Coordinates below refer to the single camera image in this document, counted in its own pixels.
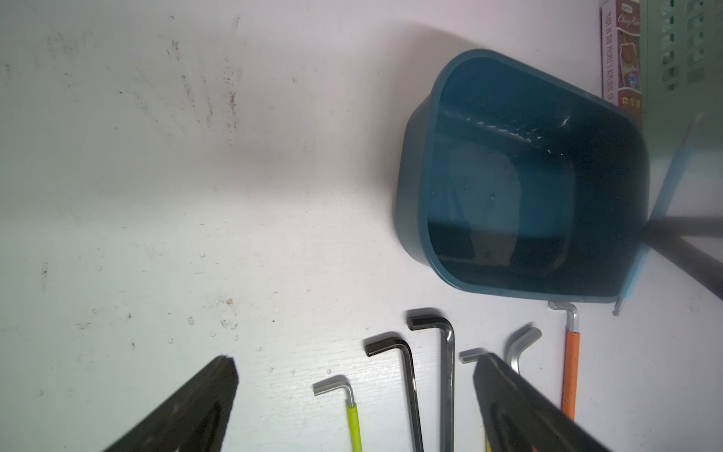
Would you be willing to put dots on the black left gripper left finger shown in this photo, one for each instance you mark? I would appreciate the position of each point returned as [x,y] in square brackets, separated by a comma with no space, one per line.
[194,418]

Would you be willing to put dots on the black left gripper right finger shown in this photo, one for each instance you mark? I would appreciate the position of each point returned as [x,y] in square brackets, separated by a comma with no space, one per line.
[517,417]

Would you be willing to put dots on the orange handled hex key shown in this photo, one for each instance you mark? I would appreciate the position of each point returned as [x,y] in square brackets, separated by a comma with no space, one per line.
[572,353]

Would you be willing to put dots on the red handled hex key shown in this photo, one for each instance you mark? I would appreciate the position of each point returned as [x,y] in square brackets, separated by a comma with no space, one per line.
[519,343]

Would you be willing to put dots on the long black hex key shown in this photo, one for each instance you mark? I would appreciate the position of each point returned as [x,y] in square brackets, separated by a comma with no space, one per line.
[418,322]

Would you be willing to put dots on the short black hex key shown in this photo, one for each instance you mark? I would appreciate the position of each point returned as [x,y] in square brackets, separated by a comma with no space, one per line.
[396,342]

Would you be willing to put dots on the teal plastic storage box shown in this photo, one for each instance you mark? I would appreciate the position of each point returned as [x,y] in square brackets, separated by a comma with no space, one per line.
[514,183]

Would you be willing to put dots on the red pencil box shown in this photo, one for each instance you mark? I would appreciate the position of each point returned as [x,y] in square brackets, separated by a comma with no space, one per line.
[620,23]

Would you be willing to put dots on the mint green file organizer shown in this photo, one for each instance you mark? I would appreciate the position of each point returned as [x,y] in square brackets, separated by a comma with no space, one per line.
[682,74]

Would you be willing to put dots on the green handled hex key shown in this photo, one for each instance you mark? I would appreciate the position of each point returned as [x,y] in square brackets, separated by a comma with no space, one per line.
[341,382]

